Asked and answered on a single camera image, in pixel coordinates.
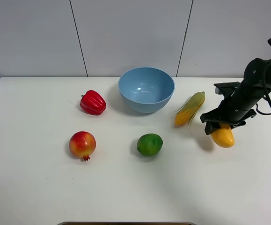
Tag corn cob with husk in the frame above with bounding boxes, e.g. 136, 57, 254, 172
174, 91, 205, 127

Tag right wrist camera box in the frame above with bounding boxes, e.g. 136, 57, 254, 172
214, 82, 240, 96

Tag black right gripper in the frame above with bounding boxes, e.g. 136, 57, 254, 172
200, 83, 264, 135

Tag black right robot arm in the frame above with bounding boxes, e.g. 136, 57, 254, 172
200, 58, 271, 135

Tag red bell pepper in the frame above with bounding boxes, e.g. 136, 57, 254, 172
80, 90, 106, 116

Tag yellow mango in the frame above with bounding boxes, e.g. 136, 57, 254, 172
211, 123, 235, 148

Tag green lime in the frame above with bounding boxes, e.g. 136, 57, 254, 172
137, 133, 163, 157

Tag red yellow pomegranate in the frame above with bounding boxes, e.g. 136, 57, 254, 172
69, 131, 96, 161

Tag blue plastic bowl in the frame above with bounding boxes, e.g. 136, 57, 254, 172
118, 67, 175, 113

